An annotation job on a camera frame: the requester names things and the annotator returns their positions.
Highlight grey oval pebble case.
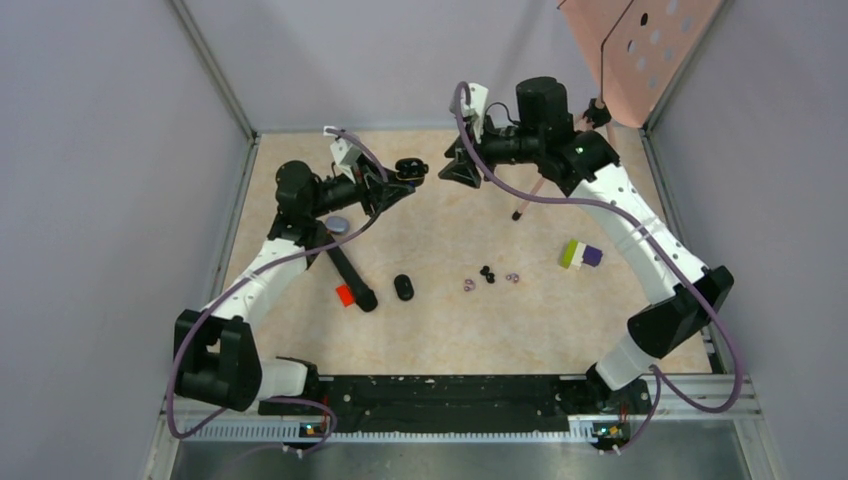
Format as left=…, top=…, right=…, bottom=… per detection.
left=324, top=215, right=351, bottom=236

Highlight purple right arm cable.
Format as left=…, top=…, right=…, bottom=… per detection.
left=451, top=80, right=746, bottom=455

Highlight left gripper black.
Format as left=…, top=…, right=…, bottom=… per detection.
left=308, top=152, right=415, bottom=218

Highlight black earbud pair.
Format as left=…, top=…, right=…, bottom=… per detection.
left=480, top=265, right=496, bottom=284

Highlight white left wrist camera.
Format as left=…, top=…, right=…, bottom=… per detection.
left=323, top=126, right=362, bottom=181

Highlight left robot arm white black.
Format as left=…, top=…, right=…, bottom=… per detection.
left=173, top=154, right=429, bottom=414

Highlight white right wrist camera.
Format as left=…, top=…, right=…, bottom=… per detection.
left=455, top=82, right=489, bottom=142

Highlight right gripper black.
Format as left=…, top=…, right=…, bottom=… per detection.
left=439, top=111, right=542, bottom=189

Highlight black cylinder orange ends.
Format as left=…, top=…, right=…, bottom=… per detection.
left=326, top=246, right=378, bottom=312

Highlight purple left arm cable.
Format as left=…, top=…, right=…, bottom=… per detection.
left=165, top=127, right=392, bottom=458

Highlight pink perforated board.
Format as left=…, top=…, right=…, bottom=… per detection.
left=557, top=0, right=724, bottom=128

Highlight green white purple block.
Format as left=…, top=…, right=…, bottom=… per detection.
left=558, top=239, right=603, bottom=269

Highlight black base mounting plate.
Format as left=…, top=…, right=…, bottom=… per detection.
left=258, top=374, right=654, bottom=439

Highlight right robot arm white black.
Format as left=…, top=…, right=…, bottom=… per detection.
left=439, top=76, right=734, bottom=412

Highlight black glossy earbud charging case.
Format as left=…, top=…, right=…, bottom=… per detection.
left=395, top=158, right=429, bottom=183

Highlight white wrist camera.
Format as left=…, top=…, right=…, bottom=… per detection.
left=455, top=82, right=489, bottom=142
left=323, top=126, right=362, bottom=181

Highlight black oval case on table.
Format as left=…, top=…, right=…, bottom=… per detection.
left=393, top=274, right=415, bottom=301

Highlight pink tripod stand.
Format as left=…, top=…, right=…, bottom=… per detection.
left=530, top=95, right=620, bottom=197

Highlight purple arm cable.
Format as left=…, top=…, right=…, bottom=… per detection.
left=165, top=127, right=392, bottom=458
left=451, top=80, right=746, bottom=455

